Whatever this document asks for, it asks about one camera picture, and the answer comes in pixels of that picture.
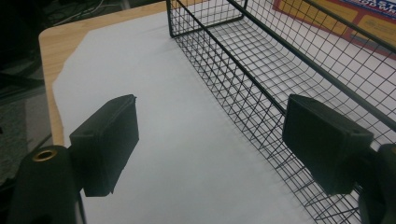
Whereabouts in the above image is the red and yellow flat box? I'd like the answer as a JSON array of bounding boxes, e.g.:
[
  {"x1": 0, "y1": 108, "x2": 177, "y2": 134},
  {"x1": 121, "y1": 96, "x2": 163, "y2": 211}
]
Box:
[{"x1": 272, "y1": 0, "x2": 396, "y2": 61}]

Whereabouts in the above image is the black wire mesh basket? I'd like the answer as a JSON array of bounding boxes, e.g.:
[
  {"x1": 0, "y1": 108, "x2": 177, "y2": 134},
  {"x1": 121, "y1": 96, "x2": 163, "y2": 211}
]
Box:
[{"x1": 165, "y1": 0, "x2": 396, "y2": 224}]

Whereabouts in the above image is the white paper sheet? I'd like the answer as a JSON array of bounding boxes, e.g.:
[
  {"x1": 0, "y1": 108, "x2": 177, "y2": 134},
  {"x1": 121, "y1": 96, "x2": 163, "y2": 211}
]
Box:
[{"x1": 51, "y1": 10, "x2": 396, "y2": 224}]

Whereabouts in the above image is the white cable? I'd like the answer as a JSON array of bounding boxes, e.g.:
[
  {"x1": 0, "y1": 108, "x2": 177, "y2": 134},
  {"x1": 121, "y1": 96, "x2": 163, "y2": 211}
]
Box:
[{"x1": 52, "y1": 0, "x2": 108, "y2": 26}]

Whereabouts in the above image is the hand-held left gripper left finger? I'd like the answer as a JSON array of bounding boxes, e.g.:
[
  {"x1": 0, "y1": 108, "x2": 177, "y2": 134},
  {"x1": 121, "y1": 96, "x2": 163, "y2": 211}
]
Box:
[{"x1": 68, "y1": 93, "x2": 140, "y2": 198}]

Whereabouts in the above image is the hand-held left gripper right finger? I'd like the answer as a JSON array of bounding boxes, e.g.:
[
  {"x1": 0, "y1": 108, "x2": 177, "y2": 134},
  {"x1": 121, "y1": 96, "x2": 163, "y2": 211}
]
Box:
[{"x1": 281, "y1": 93, "x2": 375, "y2": 196}]

